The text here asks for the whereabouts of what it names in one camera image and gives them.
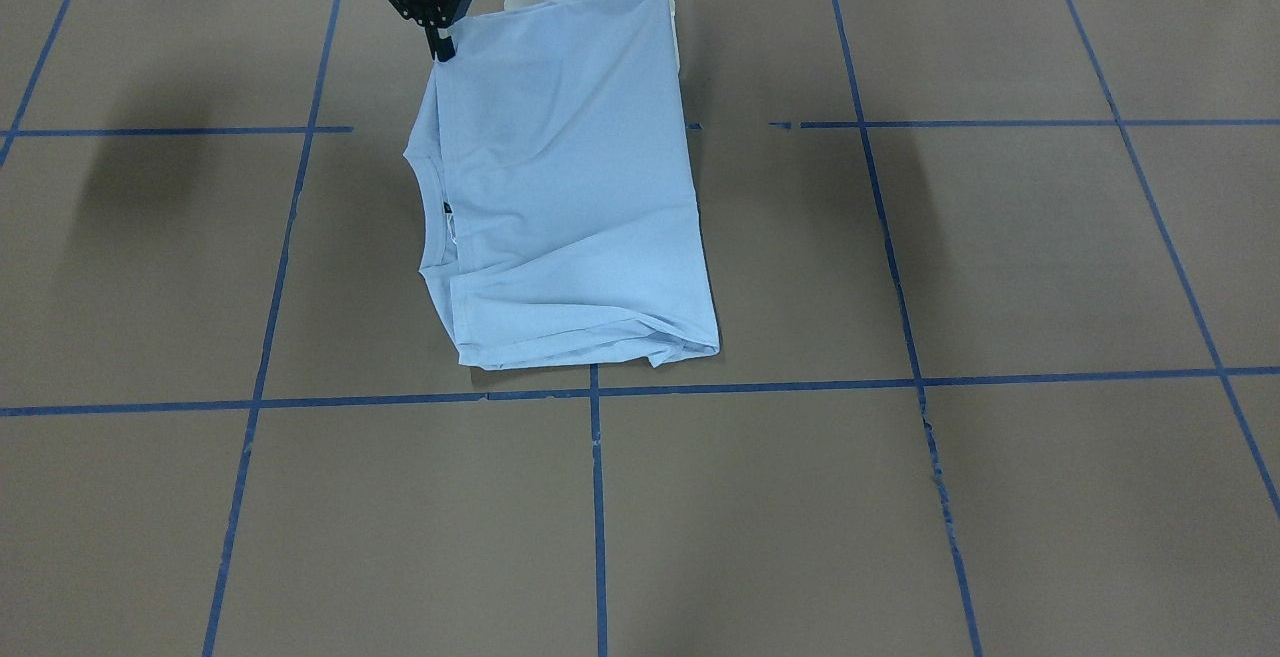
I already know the brown paper table cover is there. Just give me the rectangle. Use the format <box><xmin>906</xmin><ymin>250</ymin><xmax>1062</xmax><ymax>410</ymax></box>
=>
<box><xmin>3</xmin><ymin>0</ymin><xmax>1277</xmax><ymax>656</ymax></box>

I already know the light blue t-shirt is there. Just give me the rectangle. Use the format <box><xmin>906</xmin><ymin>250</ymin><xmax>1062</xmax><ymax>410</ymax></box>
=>
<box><xmin>404</xmin><ymin>0</ymin><xmax>721</xmax><ymax>371</ymax></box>

